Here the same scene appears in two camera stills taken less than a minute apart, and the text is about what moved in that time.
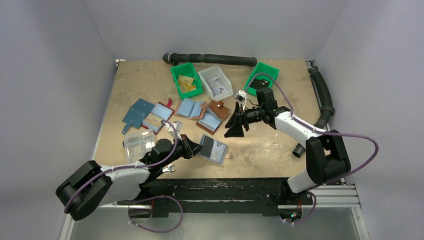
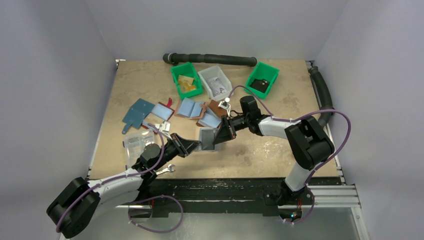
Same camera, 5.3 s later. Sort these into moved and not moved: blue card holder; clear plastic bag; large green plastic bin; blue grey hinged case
Moved: blue grey hinged case
Not moved: blue card holder; large green plastic bin; clear plastic bag
